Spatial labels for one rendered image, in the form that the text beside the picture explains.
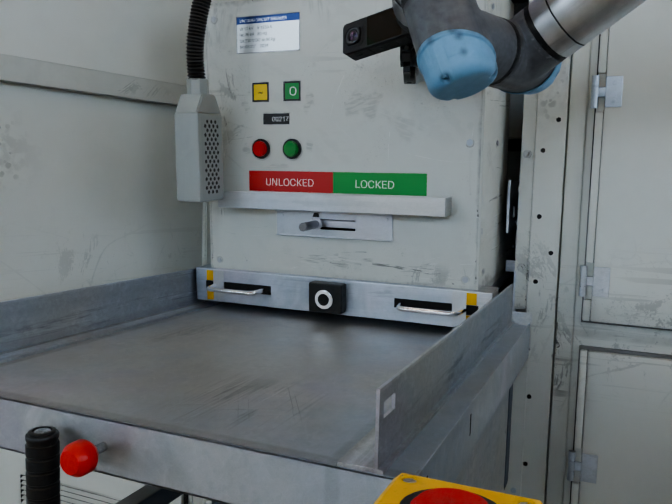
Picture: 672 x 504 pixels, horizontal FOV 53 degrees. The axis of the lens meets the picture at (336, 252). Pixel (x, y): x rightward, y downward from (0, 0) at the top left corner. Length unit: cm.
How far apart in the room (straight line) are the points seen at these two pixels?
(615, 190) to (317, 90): 50
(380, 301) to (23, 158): 62
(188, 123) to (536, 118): 57
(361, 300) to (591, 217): 39
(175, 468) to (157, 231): 76
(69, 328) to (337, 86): 55
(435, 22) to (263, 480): 47
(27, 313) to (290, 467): 51
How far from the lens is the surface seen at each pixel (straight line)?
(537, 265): 118
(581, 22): 79
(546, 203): 117
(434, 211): 101
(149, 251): 134
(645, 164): 115
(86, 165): 126
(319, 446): 61
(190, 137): 111
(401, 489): 36
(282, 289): 116
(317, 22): 114
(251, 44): 119
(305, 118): 113
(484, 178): 105
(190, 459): 64
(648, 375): 118
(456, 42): 70
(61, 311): 102
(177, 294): 122
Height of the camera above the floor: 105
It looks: 6 degrees down
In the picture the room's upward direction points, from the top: 2 degrees clockwise
